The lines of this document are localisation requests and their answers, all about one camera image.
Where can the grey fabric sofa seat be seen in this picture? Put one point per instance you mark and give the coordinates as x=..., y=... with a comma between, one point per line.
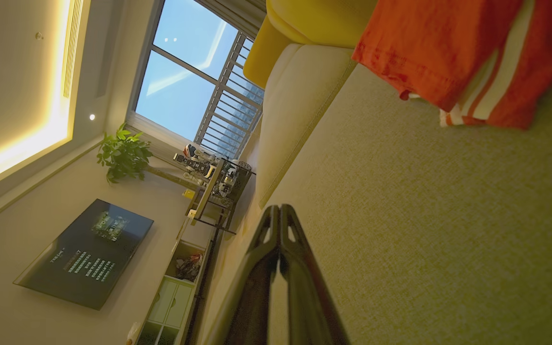
x=424, y=215

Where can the large window with railing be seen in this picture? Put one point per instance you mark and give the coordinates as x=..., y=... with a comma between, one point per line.
x=180, y=91

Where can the red black bag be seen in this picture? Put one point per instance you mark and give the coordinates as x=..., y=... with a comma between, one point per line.
x=189, y=268

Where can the black shelf cart with clutter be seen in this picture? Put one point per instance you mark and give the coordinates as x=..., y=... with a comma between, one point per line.
x=223, y=182

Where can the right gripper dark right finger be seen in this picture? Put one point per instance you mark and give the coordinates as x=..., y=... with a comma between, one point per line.
x=307, y=297

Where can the red shirt with white sleeves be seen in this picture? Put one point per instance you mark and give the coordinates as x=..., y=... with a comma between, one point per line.
x=429, y=48

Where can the grey sofa back cushion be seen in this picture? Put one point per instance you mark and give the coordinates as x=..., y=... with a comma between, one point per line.
x=295, y=110

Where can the grey curtain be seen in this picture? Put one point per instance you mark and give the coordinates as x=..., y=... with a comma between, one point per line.
x=242, y=12

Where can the black wall television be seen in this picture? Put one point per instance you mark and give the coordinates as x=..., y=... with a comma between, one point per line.
x=84, y=254

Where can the white storage cabinet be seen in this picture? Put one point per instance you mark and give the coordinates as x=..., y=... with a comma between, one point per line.
x=170, y=302

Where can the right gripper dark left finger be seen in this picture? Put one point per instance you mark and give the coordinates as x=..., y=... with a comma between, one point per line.
x=249, y=297

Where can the green potted plant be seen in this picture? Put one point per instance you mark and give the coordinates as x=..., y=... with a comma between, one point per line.
x=122, y=153

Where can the yellow sofa cushion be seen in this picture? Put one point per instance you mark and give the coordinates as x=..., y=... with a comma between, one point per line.
x=314, y=19

